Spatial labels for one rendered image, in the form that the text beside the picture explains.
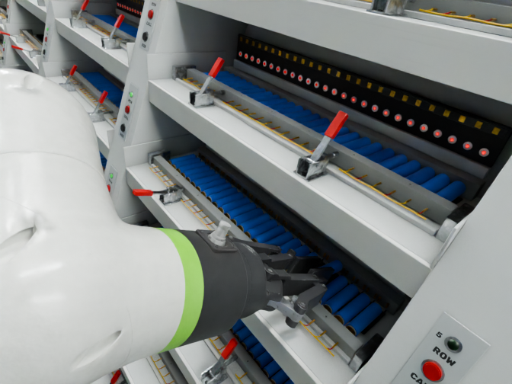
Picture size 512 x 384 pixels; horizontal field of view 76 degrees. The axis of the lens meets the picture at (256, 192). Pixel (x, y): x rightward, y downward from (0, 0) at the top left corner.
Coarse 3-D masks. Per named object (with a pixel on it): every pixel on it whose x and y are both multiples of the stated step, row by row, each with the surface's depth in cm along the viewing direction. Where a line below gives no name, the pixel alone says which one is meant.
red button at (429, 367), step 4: (424, 364) 31; (428, 364) 30; (432, 364) 30; (436, 364) 30; (424, 368) 30; (428, 368) 30; (432, 368) 30; (436, 368) 30; (424, 372) 30; (428, 372) 30; (432, 372) 30; (436, 372) 30; (440, 372) 30; (428, 376) 30; (432, 376) 30; (436, 376) 30; (440, 376) 30; (436, 380) 30
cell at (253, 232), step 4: (272, 220) 61; (264, 224) 59; (268, 224) 60; (272, 224) 60; (276, 224) 61; (252, 228) 58; (256, 228) 58; (260, 228) 58; (264, 228) 59; (268, 228) 59; (272, 228) 60; (248, 232) 57; (252, 232) 57; (256, 232) 58; (260, 232) 58; (252, 236) 57
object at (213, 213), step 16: (160, 160) 73; (176, 176) 68; (192, 192) 64; (208, 208) 61; (208, 224) 59; (320, 304) 46; (320, 320) 44; (336, 320) 44; (320, 336) 43; (336, 336) 43; (352, 336) 42; (352, 352) 41
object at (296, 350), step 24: (144, 144) 73; (168, 144) 77; (192, 144) 82; (144, 168) 74; (168, 216) 61; (192, 216) 62; (264, 312) 46; (336, 312) 48; (264, 336) 46; (288, 336) 44; (312, 336) 44; (360, 336) 45; (384, 336) 46; (288, 360) 43; (312, 360) 41; (336, 360) 42; (360, 360) 39
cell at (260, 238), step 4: (276, 228) 59; (280, 228) 59; (264, 232) 58; (268, 232) 58; (272, 232) 58; (276, 232) 58; (280, 232) 59; (256, 236) 57; (260, 236) 57; (264, 236) 57; (268, 236) 57; (272, 236) 58; (276, 236) 58; (256, 240) 56; (260, 240) 56; (264, 240) 57; (268, 240) 57
